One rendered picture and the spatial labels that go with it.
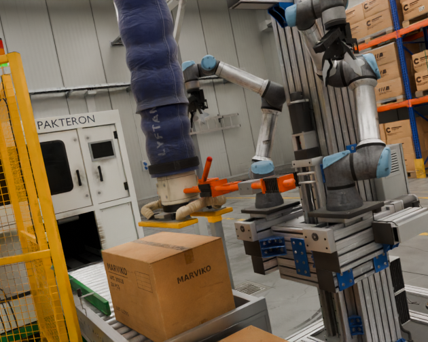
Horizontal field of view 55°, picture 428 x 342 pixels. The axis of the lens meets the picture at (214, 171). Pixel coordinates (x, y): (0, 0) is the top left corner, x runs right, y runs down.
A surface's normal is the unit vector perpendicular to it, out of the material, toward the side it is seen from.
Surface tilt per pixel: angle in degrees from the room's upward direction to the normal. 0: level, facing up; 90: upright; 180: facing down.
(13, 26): 90
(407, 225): 90
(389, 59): 90
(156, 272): 90
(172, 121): 68
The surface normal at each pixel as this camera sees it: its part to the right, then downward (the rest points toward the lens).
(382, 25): -0.83, 0.19
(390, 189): 0.52, -0.06
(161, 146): -0.16, -0.22
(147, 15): 0.07, -0.15
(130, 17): -0.32, -0.07
